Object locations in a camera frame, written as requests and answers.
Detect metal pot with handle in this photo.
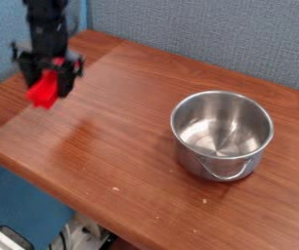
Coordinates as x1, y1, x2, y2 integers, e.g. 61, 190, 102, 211
169, 90, 273, 182

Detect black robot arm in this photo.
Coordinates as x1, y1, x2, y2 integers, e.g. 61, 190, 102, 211
10, 0, 85, 98

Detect white items under table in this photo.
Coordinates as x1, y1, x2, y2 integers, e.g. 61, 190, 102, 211
45, 213, 110, 250

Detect red plastic block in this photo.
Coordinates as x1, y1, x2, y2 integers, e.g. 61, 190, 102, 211
26, 68, 58, 109

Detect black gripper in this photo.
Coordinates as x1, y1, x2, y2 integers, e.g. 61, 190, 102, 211
10, 22, 85, 98

